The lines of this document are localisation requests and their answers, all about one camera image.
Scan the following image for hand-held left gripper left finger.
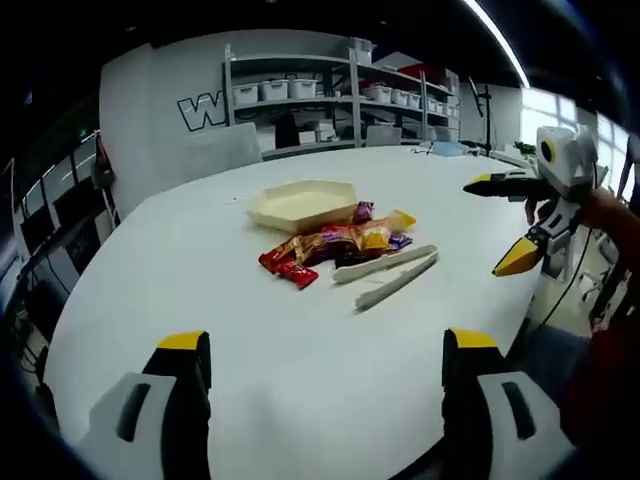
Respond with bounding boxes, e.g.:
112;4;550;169
77;329;214;480

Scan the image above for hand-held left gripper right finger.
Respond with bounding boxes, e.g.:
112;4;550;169
441;327;576;480

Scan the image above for yellow food packet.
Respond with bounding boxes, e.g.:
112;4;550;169
383;209;418;235

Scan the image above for white food tongs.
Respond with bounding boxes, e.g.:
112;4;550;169
331;243;441;315

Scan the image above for purple food packet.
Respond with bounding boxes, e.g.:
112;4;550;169
352;200;377;225

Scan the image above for dark brown food packet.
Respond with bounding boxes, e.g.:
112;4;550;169
333;248;374;270

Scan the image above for golden orange food packet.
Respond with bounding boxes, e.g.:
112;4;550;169
293;218;392;267

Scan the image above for red food packet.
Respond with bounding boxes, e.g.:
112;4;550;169
257;247;320;291

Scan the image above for beige hexagonal paper container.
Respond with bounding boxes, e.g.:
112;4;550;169
245;180;359;235

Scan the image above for person's right hand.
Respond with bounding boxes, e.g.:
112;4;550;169
523;188;629;231

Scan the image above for blue flat item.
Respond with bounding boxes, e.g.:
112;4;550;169
431;140;470;157

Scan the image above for black tripod stand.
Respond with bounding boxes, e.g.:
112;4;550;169
467;74;497;159

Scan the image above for white swivel chair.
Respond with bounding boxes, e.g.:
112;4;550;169
578;232;617;304

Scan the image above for narrow grey shelf rack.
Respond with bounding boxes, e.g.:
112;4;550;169
357;62;462;149

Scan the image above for small white chair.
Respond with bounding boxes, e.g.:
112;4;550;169
364;124;404;149

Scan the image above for ceiling light strip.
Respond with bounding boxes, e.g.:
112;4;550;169
462;0;532;87

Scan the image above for wide grey shelf rack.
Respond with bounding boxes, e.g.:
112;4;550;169
221;44;362;160

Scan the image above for black office chair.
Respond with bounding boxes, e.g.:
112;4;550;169
274;111;300;150

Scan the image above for red and black bag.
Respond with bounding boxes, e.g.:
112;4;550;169
91;128;117;190

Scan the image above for row of white storage bins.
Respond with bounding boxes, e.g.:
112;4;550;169
231;75;460;120

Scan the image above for large white chair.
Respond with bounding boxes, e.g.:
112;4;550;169
183;122;265;169

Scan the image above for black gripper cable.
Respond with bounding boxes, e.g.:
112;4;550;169
535;224;599;332

